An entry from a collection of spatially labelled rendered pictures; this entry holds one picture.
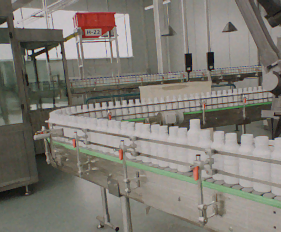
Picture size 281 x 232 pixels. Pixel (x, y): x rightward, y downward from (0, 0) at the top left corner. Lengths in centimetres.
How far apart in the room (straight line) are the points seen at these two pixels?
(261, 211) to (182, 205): 35
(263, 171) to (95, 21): 733
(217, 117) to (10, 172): 256
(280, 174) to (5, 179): 383
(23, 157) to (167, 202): 331
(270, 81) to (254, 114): 240
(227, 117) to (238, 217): 235
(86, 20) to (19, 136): 425
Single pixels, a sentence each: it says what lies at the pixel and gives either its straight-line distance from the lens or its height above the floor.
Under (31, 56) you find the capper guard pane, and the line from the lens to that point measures 656.
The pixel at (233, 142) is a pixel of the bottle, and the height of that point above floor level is 114.
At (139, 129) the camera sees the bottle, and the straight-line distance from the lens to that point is 149.
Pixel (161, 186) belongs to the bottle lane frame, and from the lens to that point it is 138.
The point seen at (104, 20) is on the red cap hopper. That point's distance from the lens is 820.
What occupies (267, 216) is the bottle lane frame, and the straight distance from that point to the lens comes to 105.
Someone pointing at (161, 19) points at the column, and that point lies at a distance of 1237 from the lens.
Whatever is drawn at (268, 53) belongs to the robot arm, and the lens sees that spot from 127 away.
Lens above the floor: 137
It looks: 11 degrees down
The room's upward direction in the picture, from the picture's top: 4 degrees counter-clockwise
